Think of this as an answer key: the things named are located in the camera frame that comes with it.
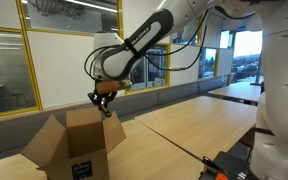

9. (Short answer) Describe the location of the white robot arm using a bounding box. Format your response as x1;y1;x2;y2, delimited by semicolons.
84;0;257;108

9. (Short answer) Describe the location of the brown cardboard box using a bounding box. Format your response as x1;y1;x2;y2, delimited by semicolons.
21;113;126;180

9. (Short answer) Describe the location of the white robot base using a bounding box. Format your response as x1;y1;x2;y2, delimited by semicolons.
250;0;288;180

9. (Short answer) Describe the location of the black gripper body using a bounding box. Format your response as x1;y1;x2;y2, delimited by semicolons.
91;91;109;104

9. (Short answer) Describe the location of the grey bench sofa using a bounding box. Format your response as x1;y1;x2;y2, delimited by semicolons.
0;77;224;159

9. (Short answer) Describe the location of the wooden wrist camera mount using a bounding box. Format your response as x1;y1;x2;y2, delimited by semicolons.
96;80;132;94

